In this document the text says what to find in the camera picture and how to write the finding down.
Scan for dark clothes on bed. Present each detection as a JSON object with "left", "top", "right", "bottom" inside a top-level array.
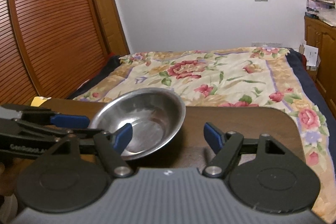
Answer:
[{"left": 67, "top": 53, "right": 121, "bottom": 100}]

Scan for small steel bowl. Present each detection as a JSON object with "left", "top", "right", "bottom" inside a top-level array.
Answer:
[{"left": 89, "top": 88, "right": 186, "bottom": 161}]

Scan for pile of folded fabrics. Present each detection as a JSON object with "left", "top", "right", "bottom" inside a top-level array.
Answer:
[{"left": 306, "top": 0, "right": 335, "bottom": 27}]

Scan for wooden sideboard cabinet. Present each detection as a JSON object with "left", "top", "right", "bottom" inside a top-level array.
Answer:
[{"left": 304, "top": 16, "right": 336, "bottom": 117}]

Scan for floral bed quilt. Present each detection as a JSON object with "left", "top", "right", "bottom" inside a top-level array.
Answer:
[{"left": 73, "top": 47, "right": 335, "bottom": 223}]

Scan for yellow pikachu plush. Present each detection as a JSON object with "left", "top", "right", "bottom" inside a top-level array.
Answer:
[{"left": 30, "top": 96, "right": 51, "bottom": 107}]

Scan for white paper box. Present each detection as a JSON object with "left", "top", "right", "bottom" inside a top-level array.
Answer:
[{"left": 299, "top": 44, "right": 320, "bottom": 71}]

